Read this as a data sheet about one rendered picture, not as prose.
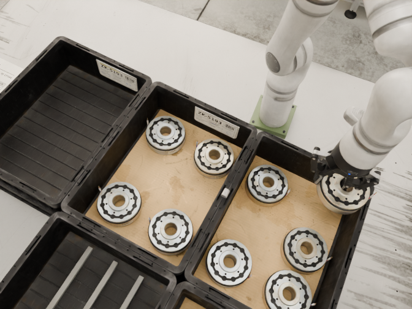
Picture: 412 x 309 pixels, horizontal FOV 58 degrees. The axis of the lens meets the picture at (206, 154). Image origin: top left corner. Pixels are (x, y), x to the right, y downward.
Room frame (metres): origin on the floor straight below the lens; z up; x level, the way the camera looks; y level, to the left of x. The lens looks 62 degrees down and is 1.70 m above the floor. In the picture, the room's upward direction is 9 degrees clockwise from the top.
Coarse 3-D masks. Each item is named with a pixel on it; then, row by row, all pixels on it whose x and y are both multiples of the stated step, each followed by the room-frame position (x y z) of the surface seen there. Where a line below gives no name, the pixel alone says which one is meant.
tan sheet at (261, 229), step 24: (240, 192) 0.37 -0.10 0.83; (312, 192) 0.40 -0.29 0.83; (240, 216) 0.30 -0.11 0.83; (264, 216) 0.31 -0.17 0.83; (288, 216) 0.32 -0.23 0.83; (312, 216) 0.33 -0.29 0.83; (336, 216) 0.34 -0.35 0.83; (216, 240) 0.23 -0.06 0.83; (240, 240) 0.24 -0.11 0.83; (264, 240) 0.25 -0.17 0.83; (264, 264) 0.20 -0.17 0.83; (216, 288) 0.13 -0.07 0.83; (240, 288) 0.14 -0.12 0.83; (312, 288) 0.16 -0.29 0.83
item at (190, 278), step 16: (256, 144) 0.45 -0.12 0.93; (288, 144) 0.47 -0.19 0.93; (240, 176) 0.36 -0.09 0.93; (224, 208) 0.28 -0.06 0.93; (352, 240) 0.25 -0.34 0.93; (192, 256) 0.17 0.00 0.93; (352, 256) 0.22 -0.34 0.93; (208, 288) 0.11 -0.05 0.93; (336, 288) 0.15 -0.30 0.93; (240, 304) 0.09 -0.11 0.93; (336, 304) 0.12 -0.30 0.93
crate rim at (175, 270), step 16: (144, 96) 0.54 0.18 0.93; (224, 112) 0.53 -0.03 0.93; (112, 144) 0.39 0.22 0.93; (96, 160) 0.35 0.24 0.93; (240, 160) 0.40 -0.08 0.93; (64, 208) 0.22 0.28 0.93; (96, 224) 0.20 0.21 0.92; (208, 224) 0.24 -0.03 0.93; (128, 240) 0.18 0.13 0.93; (192, 240) 0.20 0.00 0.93; (144, 256) 0.15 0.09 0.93; (176, 272) 0.13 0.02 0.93
